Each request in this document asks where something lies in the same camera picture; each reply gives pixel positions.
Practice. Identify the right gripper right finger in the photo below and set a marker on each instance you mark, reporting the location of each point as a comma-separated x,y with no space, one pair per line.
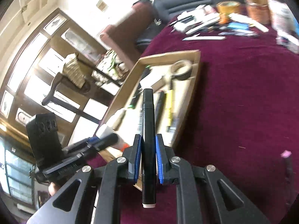
226,202

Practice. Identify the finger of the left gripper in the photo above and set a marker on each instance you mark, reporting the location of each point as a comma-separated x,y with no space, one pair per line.
95,145
78,145

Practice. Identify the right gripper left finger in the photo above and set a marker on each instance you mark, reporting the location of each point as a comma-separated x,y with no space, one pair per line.
93,194

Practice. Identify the white bottle orange cap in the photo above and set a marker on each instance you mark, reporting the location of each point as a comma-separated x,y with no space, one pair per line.
109,138

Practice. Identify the black marker white cap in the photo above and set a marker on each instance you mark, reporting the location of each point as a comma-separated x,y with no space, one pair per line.
148,150

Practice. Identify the plain black marker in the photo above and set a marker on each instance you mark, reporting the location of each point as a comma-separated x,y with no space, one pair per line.
159,108

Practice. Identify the maroon velvet tablecloth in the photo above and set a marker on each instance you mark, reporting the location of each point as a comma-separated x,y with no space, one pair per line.
244,115

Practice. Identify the yellow highlighter pen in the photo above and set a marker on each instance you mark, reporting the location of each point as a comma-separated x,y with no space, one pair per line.
169,108

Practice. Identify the black marker green cap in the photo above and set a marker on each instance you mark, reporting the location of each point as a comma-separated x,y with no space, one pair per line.
138,91

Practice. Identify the white charger adapter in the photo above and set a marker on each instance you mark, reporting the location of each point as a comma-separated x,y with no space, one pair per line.
154,80

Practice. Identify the cardboard tray box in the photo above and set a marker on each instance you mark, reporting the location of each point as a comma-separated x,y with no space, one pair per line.
126,122

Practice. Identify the brown armchair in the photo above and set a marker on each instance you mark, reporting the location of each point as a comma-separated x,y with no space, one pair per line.
121,34

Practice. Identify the black tape roll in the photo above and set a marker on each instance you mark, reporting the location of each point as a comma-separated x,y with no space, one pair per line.
181,70

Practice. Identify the white pen blue tip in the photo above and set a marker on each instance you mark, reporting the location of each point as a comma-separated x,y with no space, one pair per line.
204,38

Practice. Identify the black leather sofa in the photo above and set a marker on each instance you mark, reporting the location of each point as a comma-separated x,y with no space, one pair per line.
164,11

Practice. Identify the white eraser box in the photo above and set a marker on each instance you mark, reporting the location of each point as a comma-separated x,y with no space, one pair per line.
291,44

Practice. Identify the blue flat case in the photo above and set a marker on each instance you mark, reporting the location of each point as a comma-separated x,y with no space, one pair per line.
237,25

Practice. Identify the yellow packing tape roll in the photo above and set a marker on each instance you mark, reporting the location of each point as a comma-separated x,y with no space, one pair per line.
228,7

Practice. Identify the white plastic tub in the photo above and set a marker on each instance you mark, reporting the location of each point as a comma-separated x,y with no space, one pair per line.
281,16

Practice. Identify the amber jar orange label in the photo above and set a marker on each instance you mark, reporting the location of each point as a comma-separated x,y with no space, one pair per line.
258,12

